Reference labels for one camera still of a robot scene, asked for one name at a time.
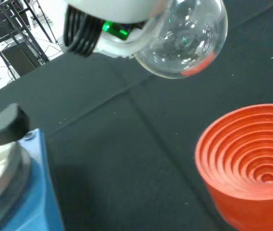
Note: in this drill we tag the heater with blue base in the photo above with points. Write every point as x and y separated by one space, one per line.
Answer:
30 192

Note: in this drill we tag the black metal frame rack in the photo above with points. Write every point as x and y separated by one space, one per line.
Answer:
13 24

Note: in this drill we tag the black box on floor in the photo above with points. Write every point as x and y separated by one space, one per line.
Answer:
20 60

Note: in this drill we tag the black bench cloth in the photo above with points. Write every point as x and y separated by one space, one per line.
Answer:
126 144

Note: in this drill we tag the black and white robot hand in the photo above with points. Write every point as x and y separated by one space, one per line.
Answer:
117 9

